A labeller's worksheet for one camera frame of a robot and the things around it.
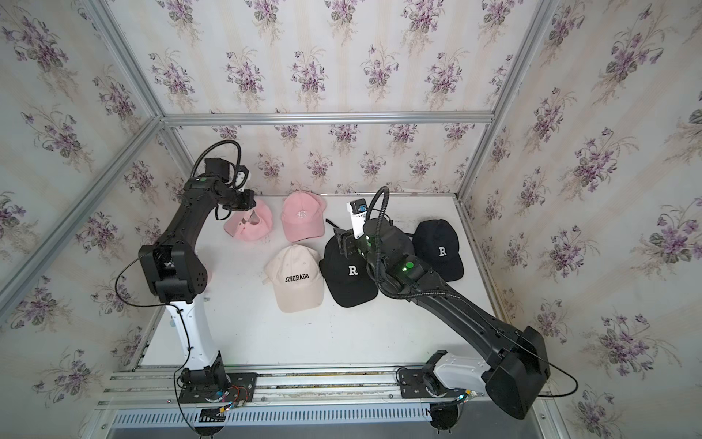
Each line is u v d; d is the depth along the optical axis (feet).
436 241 3.14
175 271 1.75
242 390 2.36
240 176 2.77
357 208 1.98
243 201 2.75
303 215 3.52
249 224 3.05
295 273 2.89
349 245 2.11
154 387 2.45
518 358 1.29
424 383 2.17
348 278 2.98
